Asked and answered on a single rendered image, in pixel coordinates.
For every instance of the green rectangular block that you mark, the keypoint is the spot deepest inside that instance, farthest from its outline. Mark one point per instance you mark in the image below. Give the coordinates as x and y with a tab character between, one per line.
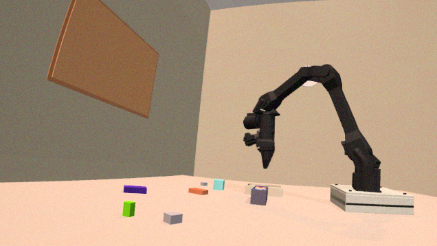
129	209

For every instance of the purple flat bar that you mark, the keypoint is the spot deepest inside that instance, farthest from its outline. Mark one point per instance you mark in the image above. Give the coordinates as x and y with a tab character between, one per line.
135	189

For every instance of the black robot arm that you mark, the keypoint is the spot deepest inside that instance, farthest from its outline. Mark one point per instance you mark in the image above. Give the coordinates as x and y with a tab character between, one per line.
367	175

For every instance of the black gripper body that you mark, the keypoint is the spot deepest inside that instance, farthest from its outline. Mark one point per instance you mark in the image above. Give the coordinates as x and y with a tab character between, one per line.
267	138

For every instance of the orange rectangular block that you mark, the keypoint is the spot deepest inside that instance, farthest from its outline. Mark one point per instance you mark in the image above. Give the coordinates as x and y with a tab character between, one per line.
198	191

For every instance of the light teal cube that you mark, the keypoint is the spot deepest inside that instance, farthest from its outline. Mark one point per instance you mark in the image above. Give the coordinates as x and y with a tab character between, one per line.
218	184

